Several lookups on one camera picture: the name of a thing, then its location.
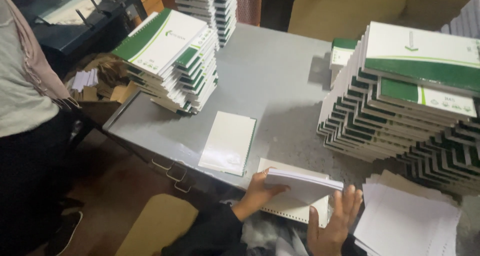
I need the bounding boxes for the person's left hand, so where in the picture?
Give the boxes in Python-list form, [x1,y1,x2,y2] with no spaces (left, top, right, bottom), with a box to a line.
[232,168,291,222]

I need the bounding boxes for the white punched cover sheet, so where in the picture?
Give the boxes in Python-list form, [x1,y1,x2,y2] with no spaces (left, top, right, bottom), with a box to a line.
[256,158,331,228]

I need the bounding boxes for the metal wire hook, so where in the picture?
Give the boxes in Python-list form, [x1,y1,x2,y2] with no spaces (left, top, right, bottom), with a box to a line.
[166,166,188,182]
[151,156,175,171]
[174,181,194,194]

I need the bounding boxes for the pile of white punched paper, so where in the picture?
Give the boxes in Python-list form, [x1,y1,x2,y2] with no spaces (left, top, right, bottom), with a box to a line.
[352,170,463,256]

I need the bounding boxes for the stack of white paper blocks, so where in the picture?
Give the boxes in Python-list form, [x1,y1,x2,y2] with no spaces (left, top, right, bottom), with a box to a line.
[440,0,480,39]

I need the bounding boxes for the white green-edged notebook cover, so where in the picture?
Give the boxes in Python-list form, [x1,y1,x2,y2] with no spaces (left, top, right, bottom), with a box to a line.
[197,111,257,177]

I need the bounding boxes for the white crumpled plastic wrap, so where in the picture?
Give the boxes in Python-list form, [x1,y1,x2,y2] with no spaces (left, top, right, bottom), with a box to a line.
[240,210,313,256]

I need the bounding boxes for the small stack of green-white notebooks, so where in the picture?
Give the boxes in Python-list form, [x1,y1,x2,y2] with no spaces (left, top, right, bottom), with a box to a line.
[329,38,358,88]

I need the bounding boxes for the leaning stack of green-white notebooks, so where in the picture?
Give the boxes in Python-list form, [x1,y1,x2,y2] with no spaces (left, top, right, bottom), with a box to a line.
[111,8,220,117]

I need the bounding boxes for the small bundle of white paper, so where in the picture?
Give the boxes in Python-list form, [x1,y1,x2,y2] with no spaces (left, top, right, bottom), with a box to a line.
[71,68,99,92]

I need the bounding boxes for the person's right hand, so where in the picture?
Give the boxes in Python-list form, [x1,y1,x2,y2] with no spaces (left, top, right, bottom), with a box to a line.
[307,185,364,256]

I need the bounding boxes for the black cabinet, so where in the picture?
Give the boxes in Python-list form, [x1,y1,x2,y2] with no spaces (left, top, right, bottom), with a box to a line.
[260,0,298,33]

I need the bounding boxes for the white paper sheaf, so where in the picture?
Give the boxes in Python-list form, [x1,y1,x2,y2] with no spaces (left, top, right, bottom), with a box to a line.
[264,168,344,206]

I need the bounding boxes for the yellow stool seat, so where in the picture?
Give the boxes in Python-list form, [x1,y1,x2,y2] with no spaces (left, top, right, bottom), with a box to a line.
[115,193,199,256]

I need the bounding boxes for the black binding machine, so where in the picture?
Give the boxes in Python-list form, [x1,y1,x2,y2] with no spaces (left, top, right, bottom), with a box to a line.
[11,0,148,57]

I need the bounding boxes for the red patterned panel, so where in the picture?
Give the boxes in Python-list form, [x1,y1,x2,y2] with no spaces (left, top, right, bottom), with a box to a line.
[236,0,263,27]

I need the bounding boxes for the heap of brown cardboard scraps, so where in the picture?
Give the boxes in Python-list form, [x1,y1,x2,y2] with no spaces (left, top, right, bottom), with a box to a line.
[64,54,139,103]

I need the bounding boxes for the large heap of green-white notebooks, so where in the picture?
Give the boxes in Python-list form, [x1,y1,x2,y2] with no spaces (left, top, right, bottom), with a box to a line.
[316,21,480,196]

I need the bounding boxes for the tall stack of green-white notebooks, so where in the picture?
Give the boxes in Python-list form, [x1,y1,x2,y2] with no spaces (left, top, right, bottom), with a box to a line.
[170,0,238,48]

